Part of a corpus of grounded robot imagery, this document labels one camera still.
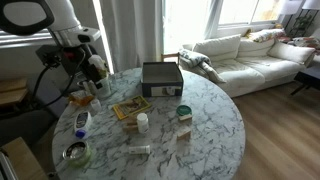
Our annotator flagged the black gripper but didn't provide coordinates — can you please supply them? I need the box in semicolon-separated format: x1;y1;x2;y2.
63;44;102;90

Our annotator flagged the white bottle with blue lid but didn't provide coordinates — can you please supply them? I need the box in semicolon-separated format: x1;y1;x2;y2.
73;110;93;140

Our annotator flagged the dark blue cardboard box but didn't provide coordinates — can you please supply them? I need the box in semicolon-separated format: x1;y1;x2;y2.
141;61;185;98

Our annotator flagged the white pill bottle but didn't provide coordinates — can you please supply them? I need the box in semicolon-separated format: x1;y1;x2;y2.
136;112;150;135

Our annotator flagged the green round lid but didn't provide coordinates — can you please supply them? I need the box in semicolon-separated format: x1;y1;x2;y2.
176;104;193;117

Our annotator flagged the orange snack packet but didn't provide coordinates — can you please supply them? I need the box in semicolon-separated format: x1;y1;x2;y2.
68;90;95;107

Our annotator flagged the small white cup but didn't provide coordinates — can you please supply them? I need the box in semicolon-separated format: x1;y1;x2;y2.
90;98;102;113

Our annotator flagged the white window blind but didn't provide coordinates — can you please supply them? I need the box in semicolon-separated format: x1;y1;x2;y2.
0;29;54;47

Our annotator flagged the yellow National Geographic book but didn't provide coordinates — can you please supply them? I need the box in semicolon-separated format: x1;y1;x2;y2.
112;95;153;121

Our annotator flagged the wooden side table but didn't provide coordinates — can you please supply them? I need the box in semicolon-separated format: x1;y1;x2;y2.
0;77;29;108

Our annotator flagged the small wooden block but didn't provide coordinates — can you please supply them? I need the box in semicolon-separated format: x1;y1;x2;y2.
127;114;139;124
176;128;192;141
178;113;193;122
122;123;139;132

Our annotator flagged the dark grey upholstered seat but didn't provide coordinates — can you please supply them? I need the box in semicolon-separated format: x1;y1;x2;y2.
0;109;58;148

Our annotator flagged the green open nut can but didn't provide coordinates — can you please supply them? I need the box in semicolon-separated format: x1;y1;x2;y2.
62;140;92;168

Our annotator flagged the wooden chair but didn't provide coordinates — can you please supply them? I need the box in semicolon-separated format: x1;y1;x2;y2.
160;52;181;64

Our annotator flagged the grey striped blanket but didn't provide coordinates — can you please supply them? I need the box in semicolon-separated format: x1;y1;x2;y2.
178;48;228;84

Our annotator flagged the white flat panel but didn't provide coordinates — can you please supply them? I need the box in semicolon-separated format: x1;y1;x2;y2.
0;151;17;180

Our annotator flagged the sheer white curtain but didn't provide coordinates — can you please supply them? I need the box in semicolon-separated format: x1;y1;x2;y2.
203;0;224;39

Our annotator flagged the white sofa back cushion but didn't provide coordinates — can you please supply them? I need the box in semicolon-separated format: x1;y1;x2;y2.
193;34;242;62
237;37;276;58

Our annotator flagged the white sofa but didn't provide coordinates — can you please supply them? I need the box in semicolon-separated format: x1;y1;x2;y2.
181;28;320;99

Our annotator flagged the floral throw pillow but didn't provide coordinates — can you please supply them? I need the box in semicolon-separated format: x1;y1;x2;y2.
248;28;286;43

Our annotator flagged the white throw pillow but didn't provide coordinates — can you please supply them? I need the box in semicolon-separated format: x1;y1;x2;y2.
267;40;316;65

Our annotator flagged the white shade floor lamp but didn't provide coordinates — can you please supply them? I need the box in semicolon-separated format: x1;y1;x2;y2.
301;0;320;11
279;0;303;31

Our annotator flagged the dark coffee table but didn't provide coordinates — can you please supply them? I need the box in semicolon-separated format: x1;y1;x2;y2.
290;64;320;97

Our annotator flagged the red patterned throw pillow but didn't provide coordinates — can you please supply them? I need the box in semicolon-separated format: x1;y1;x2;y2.
288;35;320;51

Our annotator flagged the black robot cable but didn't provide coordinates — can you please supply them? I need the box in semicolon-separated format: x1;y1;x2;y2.
30;48;87;110

